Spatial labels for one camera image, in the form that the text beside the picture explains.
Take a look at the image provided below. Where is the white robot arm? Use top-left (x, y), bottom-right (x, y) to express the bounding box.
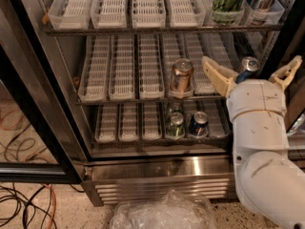
top-left (202, 55), bottom-right (305, 229)

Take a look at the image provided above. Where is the blue silver can middle shelf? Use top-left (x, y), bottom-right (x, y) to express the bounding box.
top-left (235, 56), bottom-right (259, 84)

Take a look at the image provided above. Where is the green can front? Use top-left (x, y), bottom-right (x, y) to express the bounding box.
top-left (166, 113), bottom-right (184, 137)

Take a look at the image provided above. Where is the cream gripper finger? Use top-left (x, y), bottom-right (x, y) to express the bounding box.
top-left (269, 55), bottom-right (302, 92)
top-left (202, 56), bottom-right (238, 97)

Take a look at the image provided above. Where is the copper coloured can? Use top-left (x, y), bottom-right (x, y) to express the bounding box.
top-left (170, 58), bottom-right (194, 93)

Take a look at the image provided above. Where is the clear plastic bag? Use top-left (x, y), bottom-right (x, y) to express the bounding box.
top-left (110, 190), bottom-right (216, 229)

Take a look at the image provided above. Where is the stainless steel fridge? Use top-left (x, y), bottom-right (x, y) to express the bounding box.
top-left (12, 0), bottom-right (305, 207)

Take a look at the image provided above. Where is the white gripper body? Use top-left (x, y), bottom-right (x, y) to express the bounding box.
top-left (226, 79), bottom-right (287, 121)

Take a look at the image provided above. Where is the black cable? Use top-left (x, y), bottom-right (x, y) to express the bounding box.
top-left (0, 121), bottom-right (85, 229)

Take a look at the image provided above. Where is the green can behind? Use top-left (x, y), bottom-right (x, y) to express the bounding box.
top-left (167, 102), bottom-right (183, 115)

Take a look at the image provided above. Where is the orange cable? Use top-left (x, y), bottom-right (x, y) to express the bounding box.
top-left (0, 107), bottom-right (58, 229)

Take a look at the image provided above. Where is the open glass fridge door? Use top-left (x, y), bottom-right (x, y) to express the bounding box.
top-left (0, 0), bottom-right (90, 183)

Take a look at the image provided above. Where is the blue can bottom shelf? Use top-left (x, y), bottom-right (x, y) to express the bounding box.
top-left (189, 112), bottom-right (208, 136)

